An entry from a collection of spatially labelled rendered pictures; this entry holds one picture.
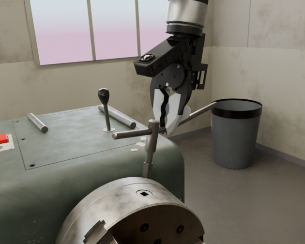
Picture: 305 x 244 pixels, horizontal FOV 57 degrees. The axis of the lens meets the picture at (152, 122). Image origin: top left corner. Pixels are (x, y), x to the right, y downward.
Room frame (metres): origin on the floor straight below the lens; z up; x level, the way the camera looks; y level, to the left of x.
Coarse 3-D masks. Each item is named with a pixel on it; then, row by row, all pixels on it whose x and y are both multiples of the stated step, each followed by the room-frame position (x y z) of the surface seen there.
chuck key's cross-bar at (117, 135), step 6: (216, 102) 0.68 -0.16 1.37; (204, 108) 0.64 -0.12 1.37; (210, 108) 0.65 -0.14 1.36; (192, 114) 0.60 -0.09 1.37; (198, 114) 0.62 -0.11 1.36; (186, 120) 0.58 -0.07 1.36; (120, 132) 0.45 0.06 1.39; (126, 132) 0.45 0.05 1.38; (132, 132) 0.46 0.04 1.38; (138, 132) 0.47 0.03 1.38; (144, 132) 0.48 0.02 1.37; (150, 132) 0.49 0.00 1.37; (162, 132) 0.52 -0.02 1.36; (114, 138) 0.43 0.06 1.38; (120, 138) 0.44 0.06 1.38
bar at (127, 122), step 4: (100, 108) 1.06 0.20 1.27; (108, 108) 1.02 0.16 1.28; (104, 112) 1.03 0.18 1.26; (108, 112) 0.99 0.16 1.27; (112, 112) 0.97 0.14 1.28; (112, 116) 0.96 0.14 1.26; (116, 116) 0.93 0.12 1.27; (120, 116) 0.91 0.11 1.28; (120, 120) 0.90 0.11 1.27; (124, 120) 0.88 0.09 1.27; (128, 120) 0.86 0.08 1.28; (128, 124) 0.85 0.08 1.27; (132, 124) 0.84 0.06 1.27; (132, 128) 0.84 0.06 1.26
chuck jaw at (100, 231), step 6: (96, 228) 0.43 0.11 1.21; (102, 228) 0.42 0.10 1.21; (96, 234) 0.42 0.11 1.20; (102, 234) 0.41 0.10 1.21; (108, 234) 0.41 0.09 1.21; (90, 240) 0.41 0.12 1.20; (96, 240) 0.41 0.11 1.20; (102, 240) 0.41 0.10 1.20; (108, 240) 0.41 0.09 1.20; (114, 240) 0.40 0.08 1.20
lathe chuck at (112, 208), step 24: (120, 192) 0.50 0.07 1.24; (168, 192) 0.55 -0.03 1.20; (96, 216) 0.45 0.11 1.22; (120, 216) 0.43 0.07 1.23; (144, 216) 0.45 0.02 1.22; (168, 216) 0.47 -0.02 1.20; (192, 216) 0.50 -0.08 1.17; (72, 240) 0.43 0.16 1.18; (120, 240) 0.42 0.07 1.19; (144, 240) 0.45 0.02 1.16; (168, 240) 0.47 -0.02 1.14; (192, 240) 0.50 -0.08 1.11
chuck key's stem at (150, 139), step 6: (150, 120) 0.51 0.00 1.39; (156, 120) 0.52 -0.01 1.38; (150, 126) 0.50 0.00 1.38; (156, 126) 0.50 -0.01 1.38; (156, 132) 0.50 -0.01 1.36; (150, 138) 0.50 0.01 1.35; (156, 138) 0.50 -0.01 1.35; (150, 144) 0.50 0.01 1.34; (156, 144) 0.50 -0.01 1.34; (150, 150) 0.49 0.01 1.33; (150, 156) 0.50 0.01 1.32; (144, 162) 0.50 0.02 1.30; (150, 162) 0.50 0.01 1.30; (144, 168) 0.50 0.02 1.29; (150, 168) 0.50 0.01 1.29; (144, 174) 0.49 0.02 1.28; (150, 174) 0.50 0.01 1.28
